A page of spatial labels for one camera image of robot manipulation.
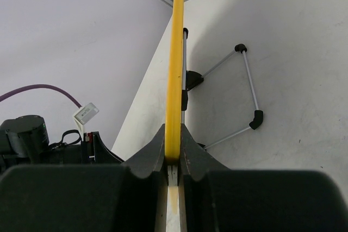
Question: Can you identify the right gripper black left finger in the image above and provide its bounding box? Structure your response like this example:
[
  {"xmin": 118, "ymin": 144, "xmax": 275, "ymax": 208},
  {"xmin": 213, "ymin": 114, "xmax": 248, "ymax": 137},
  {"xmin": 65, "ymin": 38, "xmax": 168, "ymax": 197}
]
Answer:
[{"xmin": 122, "ymin": 125, "xmax": 166, "ymax": 231}]

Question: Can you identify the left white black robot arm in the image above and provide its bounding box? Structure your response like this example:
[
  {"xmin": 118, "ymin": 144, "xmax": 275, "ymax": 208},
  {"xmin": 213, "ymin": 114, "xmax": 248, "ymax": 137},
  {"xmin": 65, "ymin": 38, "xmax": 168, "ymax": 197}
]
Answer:
[{"xmin": 1, "ymin": 115, "xmax": 124, "ymax": 173}]

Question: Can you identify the white whiteboard with yellow frame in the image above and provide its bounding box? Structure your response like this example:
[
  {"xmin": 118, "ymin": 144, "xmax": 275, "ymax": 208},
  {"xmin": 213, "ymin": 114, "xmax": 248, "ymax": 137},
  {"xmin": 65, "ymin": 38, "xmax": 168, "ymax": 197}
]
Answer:
[{"xmin": 164, "ymin": 0, "xmax": 184, "ymax": 218}]

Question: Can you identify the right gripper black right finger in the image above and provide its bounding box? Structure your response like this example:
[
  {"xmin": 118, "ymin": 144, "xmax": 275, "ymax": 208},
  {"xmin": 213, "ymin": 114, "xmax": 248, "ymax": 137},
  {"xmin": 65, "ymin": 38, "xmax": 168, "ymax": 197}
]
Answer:
[{"xmin": 179, "ymin": 123, "xmax": 227, "ymax": 231}]

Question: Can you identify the silver whiteboard stand frame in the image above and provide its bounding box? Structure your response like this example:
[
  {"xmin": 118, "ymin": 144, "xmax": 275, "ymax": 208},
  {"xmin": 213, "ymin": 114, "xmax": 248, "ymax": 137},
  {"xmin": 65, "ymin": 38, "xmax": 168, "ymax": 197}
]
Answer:
[{"xmin": 182, "ymin": 28, "xmax": 264, "ymax": 150}]

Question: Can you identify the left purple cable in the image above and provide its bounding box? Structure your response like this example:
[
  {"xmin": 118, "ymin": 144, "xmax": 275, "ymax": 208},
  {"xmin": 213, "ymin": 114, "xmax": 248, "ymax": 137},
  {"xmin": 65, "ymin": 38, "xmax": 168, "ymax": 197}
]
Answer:
[{"xmin": 0, "ymin": 84, "xmax": 82, "ymax": 108}]

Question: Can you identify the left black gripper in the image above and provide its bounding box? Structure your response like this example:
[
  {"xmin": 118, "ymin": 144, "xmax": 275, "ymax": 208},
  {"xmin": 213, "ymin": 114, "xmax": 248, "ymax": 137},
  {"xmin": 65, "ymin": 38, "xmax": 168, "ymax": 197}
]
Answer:
[{"xmin": 80, "ymin": 131, "xmax": 124, "ymax": 164}]

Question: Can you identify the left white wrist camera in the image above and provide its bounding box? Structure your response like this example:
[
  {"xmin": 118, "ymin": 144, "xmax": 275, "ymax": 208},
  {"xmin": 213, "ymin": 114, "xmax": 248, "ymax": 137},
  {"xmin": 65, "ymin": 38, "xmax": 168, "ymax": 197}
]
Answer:
[{"xmin": 73, "ymin": 103, "xmax": 99, "ymax": 137}]

